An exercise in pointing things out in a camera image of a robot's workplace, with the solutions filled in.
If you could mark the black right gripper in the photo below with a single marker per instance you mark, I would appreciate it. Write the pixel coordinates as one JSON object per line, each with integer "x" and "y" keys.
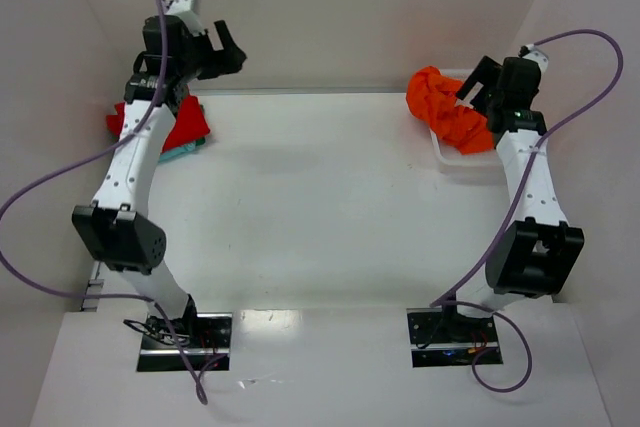
{"x": 486, "y": 89}

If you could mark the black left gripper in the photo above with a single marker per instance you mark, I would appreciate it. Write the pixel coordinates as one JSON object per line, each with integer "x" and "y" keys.
{"x": 211, "y": 54}

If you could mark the red t shirt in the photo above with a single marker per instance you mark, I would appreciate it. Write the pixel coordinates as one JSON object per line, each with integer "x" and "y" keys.
{"x": 184, "y": 131}

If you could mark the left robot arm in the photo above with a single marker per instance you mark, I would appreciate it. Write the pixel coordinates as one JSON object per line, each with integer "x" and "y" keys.
{"x": 115, "y": 226}

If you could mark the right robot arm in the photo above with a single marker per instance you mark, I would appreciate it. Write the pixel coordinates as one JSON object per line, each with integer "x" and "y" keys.
{"x": 535, "y": 254}

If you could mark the orange t shirt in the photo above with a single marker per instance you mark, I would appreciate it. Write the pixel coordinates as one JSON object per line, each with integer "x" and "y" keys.
{"x": 431, "y": 98}

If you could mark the folded green t shirt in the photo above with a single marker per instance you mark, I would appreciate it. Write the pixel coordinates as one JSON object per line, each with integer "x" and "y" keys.
{"x": 203, "y": 127}

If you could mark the white perforated plastic basket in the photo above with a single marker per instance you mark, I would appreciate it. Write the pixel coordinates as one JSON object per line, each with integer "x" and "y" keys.
{"x": 483, "y": 168}

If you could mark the folded turquoise t shirt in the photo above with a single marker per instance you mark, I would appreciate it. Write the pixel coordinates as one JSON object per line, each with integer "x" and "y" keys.
{"x": 177, "y": 152}

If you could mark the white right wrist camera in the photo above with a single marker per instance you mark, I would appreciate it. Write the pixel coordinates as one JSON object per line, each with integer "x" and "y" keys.
{"x": 533, "y": 53}

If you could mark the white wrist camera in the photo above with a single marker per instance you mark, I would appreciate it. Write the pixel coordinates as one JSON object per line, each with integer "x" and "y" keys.
{"x": 188, "y": 12}
{"x": 533, "y": 53}

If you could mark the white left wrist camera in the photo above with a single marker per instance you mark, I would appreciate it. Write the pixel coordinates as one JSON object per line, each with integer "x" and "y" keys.
{"x": 188, "y": 12}

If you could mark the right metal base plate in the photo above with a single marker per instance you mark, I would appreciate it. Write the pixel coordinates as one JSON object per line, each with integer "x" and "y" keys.
{"x": 442, "y": 337}

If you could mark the metal base plate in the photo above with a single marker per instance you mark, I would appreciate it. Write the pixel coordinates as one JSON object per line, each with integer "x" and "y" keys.
{"x": 207, "y": 348}
{"x": 442, "y": 337}

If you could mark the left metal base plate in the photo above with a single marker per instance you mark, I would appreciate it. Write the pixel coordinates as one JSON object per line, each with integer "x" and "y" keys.
{"x": 207, "y": 348}

